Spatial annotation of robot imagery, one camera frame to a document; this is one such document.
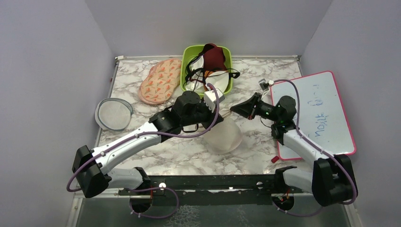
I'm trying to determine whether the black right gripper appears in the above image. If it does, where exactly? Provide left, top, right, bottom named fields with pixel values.
left=231, top=92, right=281, bottom=122

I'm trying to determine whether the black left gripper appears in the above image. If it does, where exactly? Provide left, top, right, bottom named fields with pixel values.
left=182, top=98, right=224, bottom=131

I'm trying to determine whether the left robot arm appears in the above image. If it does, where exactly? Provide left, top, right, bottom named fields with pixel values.
left=66, top=88, right=224, bottom=198

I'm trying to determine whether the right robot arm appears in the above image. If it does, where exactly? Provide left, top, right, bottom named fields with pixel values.
left=230, top=93, right=358, bottom=207

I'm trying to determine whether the maroon bra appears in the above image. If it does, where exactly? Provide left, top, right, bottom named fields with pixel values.
left=199, top=43, right=227, bottom=71

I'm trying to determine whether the grey rimmed round laundry bag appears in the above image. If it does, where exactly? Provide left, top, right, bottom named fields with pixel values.
left=95, top=98, right=133, bottom=131

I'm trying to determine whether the red marker cap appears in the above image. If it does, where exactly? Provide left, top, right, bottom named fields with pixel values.
left=271, top=156, right=279, bottom=163

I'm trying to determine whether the green plastic basin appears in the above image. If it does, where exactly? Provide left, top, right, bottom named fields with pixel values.
left=179, top=44, right=234, bottom=91

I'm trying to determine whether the pink framed whiteboard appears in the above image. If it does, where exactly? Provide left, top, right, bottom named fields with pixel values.
left=270, top=71, right=357, bottom=155

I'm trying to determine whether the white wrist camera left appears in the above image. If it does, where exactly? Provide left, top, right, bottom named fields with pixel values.
left=203, top=89, right=226, bottom=112

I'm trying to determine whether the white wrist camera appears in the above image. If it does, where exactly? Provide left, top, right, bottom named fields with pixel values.
left=203, top=89, right=226, bottom=112
left=258, top=79, right=275, bottom=92

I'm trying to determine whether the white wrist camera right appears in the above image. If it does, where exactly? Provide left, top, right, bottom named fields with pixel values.
left=258, top=79, right=275, bottom=92

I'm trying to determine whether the white bra with black straps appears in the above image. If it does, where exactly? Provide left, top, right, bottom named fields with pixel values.
left=183, top=55, right=205, bottom=93

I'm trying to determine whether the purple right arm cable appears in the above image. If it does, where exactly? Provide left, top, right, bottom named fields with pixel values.
left=268, top=79, right=358, bottom=206

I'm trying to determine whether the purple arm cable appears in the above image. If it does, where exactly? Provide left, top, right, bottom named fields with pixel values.
left=66, top=82, right=221, bottom=192
left=268, top=79, right=358, bottom=206

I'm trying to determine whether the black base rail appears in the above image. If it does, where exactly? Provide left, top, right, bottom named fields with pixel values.
left=118, top=174, right=303, bottom=206

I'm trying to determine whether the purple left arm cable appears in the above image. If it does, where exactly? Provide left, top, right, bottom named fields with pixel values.
left=66, top=82, right=221, bottom=192

